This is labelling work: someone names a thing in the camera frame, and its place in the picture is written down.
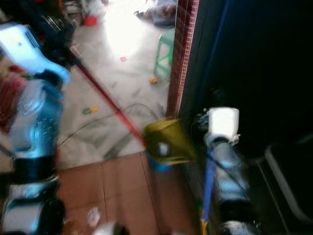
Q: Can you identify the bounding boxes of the red handled broom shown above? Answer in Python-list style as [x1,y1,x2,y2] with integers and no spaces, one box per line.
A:
[71,47,150,147]

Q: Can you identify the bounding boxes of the yellow dustpan with blue handle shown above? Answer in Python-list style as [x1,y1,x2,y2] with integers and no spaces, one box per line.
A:
[142,117,220,235]

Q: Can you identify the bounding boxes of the red plastic tub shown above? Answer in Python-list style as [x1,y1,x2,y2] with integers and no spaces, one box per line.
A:
[83,15,99,27]

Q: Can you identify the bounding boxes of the small yellow green toy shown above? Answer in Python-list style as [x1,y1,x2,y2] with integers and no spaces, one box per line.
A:
[82,106,99,115]

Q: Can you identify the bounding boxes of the dark red lattice basket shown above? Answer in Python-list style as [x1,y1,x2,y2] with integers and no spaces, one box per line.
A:
[0,73,26,134]

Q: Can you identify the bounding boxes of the green plastic stool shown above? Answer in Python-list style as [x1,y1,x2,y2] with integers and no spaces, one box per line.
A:
[153,28,177,80]

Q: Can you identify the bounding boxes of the light blue plush seat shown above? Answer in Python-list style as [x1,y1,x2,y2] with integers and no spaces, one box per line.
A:
[136,0,179,27]

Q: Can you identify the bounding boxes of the red brick pillar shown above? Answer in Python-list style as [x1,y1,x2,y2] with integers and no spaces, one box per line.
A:
[166,0,200,118]

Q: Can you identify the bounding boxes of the white paper scrap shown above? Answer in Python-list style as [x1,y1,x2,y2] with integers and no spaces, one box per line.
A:
[86,207,102,228]

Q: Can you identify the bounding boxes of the black plastic bin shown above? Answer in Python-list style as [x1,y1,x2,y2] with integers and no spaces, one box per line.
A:
[264,143,313,227]

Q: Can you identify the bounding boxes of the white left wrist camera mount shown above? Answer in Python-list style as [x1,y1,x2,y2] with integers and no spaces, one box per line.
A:
[0,23,71,85]

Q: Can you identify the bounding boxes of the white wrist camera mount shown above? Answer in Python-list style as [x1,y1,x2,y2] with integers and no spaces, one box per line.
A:
[206,107,241,143]
[0,23,71,85]

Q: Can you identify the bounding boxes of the thin black floor cable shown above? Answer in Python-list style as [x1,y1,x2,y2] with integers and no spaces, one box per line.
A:
[58,103,161,147]

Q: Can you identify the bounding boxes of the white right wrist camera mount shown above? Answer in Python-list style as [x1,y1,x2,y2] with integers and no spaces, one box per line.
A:
[206,107,241,143]

